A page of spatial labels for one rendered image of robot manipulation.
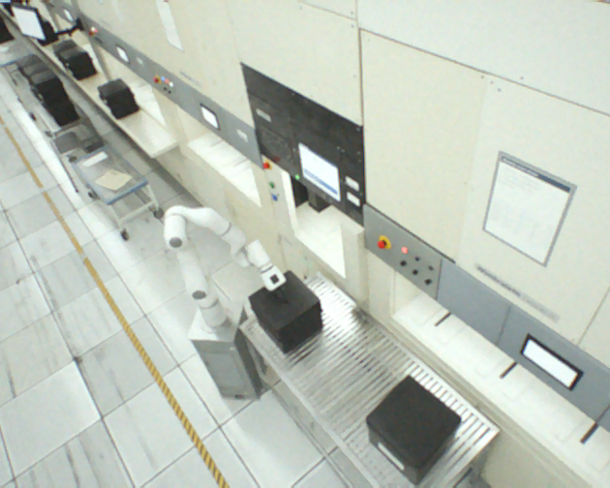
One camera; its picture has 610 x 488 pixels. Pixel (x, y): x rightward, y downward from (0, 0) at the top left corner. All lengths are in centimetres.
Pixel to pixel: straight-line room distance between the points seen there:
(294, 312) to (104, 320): 214
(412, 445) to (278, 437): 133
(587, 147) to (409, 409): 128
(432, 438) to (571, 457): 58
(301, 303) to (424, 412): 80
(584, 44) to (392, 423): 151
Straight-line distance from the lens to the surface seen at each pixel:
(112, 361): 388
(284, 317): 238
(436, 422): 210
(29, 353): 432
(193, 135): 410
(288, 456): 315
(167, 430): 343
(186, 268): 237
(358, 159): 194
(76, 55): 590
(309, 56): 193
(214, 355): 288
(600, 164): 130
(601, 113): 126
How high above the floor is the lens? 294
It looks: 46 degrees down
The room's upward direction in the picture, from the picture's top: 10 degrees counter-clockwise
